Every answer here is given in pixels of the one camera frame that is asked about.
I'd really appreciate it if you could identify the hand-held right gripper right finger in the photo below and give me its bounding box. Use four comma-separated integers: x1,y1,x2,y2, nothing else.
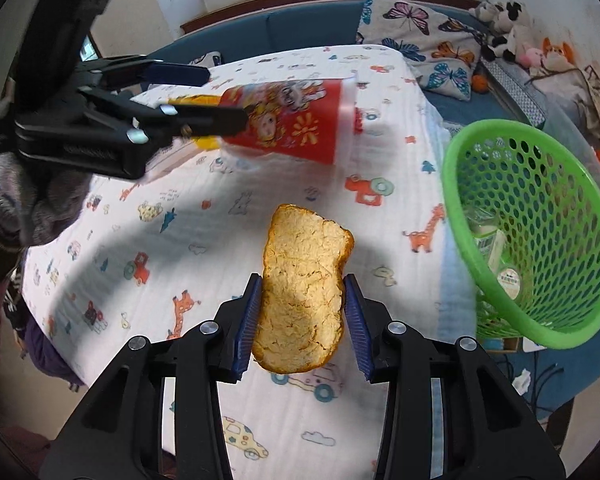
342,274,567,480

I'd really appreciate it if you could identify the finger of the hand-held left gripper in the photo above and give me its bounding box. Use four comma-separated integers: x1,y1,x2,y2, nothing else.
75,54,212,92
80,86,249,143

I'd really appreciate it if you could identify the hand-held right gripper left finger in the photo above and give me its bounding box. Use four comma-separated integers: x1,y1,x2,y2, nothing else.
39,272,265,480

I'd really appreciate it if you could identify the orange peel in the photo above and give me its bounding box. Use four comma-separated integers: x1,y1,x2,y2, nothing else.
251,204,355,374

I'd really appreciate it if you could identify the red printed plastic cup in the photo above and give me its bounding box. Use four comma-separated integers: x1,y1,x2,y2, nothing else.
219,76,363,167

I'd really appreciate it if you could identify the green plastic mesh basket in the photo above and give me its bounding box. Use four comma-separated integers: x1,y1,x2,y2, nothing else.
441,119,600,351

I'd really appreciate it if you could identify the person's left forearm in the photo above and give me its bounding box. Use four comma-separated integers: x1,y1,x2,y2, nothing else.
0,152,91,281

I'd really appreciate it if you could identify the yellow crumpled wrapper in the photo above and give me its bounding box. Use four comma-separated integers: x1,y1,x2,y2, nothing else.
167,95,226,153

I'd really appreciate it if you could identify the small printed pillow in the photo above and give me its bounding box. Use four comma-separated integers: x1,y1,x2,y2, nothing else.
187,51,224,67

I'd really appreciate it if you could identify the cartoon printed white blanket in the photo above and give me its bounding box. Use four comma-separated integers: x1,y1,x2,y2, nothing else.
22,45,481,480

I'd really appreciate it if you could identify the blue sofa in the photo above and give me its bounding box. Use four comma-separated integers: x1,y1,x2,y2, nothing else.
147,0,511,126

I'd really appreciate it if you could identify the purple cloth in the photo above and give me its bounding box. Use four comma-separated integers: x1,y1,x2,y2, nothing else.
24,317,88,387

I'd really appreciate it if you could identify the blue stool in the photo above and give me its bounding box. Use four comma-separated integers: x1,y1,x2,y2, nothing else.
480,345,576,411

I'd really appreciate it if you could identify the butterfly print pillow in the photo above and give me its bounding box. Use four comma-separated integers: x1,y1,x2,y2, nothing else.
355,0,486,101

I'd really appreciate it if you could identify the black white patterned board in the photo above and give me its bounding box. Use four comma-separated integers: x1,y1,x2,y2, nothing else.
481,60,548,126

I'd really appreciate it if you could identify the clear plastic storage bin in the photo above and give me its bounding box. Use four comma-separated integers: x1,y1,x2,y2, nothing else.
532,87,600,186

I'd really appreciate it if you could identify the grey plush toy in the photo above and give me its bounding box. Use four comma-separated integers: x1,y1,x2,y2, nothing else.
469,1,501,23

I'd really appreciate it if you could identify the black white cow plush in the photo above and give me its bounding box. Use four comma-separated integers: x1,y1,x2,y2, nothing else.
482,1,531,61

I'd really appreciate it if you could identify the beige cloth bag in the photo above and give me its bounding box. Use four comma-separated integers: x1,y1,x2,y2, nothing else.
525,65,600,146

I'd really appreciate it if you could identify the orange fox plush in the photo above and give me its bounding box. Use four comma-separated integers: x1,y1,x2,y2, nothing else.
540,37,576,71

